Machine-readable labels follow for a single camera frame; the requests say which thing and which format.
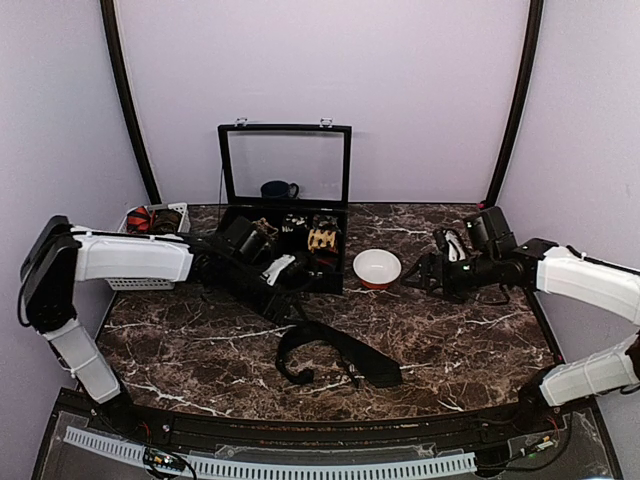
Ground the tan patterned rolled tie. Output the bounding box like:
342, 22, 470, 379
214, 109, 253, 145
307, 214, 341, 254

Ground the white plastic basket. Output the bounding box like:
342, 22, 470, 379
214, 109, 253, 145
106, 202, 191, 291

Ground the white and orange bowl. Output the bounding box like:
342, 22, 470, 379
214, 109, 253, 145
353, 249, 402, 290

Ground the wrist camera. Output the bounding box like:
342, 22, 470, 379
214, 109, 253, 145
222, 216, 272, 264
463, 206, 517, 257

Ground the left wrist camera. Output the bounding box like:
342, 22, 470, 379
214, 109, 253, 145
222, 216, 272, 264

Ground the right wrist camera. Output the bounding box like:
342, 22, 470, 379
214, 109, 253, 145
463, 206, 517, 257

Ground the leopard print rolled tie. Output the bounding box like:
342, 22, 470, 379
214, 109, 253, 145
250, 217, 279, 247

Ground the white cable duct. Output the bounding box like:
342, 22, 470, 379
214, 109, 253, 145
63, 427, 477, 479

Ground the black white rolled tie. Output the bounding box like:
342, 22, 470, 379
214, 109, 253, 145
281, 213, 309, 235

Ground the red black rolled tie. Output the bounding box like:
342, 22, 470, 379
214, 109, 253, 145
312, 250, 339, 273

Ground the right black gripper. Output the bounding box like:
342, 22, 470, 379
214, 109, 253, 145
401, 250, 499, 304

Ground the black necktie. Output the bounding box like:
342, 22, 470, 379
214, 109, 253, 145
275, 321, 403, 388

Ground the dark blue mug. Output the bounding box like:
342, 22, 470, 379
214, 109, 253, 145
260, 180, 300, 199

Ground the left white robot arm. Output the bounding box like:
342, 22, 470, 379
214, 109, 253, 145
17, 215, 317, 436

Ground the brown rolled tie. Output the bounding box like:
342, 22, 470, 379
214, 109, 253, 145
149, 209, 183, 235

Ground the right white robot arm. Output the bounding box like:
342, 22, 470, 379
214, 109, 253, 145
401, 229, 639, 434

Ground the black tie storage box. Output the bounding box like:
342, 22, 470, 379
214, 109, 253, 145
217, 119, 352, 294

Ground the orange striped rolled tie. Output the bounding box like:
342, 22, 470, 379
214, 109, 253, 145
125, 206, 156, 234

